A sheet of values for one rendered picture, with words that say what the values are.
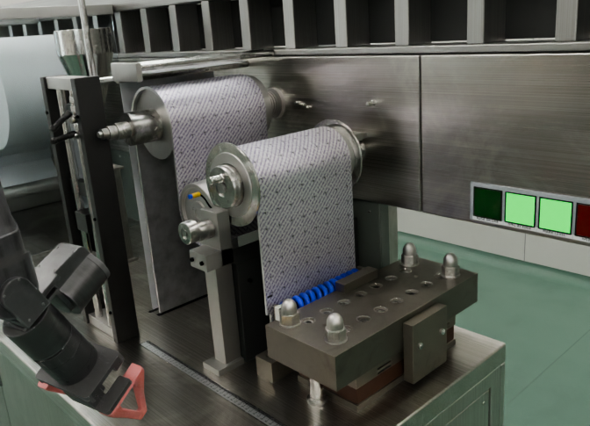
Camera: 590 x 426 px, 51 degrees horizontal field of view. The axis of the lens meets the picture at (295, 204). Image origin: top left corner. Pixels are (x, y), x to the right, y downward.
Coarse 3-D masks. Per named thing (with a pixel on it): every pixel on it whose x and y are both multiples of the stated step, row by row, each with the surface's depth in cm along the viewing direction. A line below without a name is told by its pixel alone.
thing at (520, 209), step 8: (512, 200) 104; (520, 200) 103; (528, 200) 102; (512, 208) 104; (520, 208) 103; (528, 208) 102; (512, 216) 105; (520, 216) 104; (528, 216) 103; (528, 224) 103
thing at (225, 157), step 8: (344, 136) 118; (224, 152) 105; (352, 152) 118; (216, 160) 107; (224, 160) 105; (232, 160) 104; (352, 160) 118; (240, 168) 103; (352, 168) 119; (248, 184) 102; (248, 192) 102; (248, 200) 103; (224, 208) 109; (232, 208) 107; (240, 208) 105; (248, 208) 104; (232, 216) 108; (240, 216) 106
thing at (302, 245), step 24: (336, 192) 116; (264, 216) 104; (288, 216) 108; (312, 216) 112; (336, 216) 117; (264, 240) 105; (288, 240) 109; (312, 240) 113; (336, 240) 118; (264, 264) 106; (288, 264) 110; (312, 264) 114; (336, 264) 119; (264, 288) 107; (288, 288) 111
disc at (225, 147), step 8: (224, 144) 104; (232, 144) 103; (216, 152) 107; (232, 152) 103; (240, 152) 102; (208, 160) 109; (240, 160) 102; (248, 160) 101; (208, 168) 110; (248, 168) 101; (208, 176) 110; (248, 176) 102; (256, 176) 101; (208, 184) 111; (256, 184) 101; (256, 192) 101; (256, 200) 102; (256, 208) 102; (248, 216) 104; (232, 224) 109; (240, 224) 107
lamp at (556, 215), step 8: (544, 200) 100; (552, 200) 99; (544, 208) 100; (552, 208) 99; (560, 208) 98; (568, 208) 97; (544, 216) 100; (552, 216) 99; (560, 216) 98; (568, 216) 98; (544, 224) 101; (552, 224) 100; (560, 224) 99; (568, 224) 98; (568, 232) 98
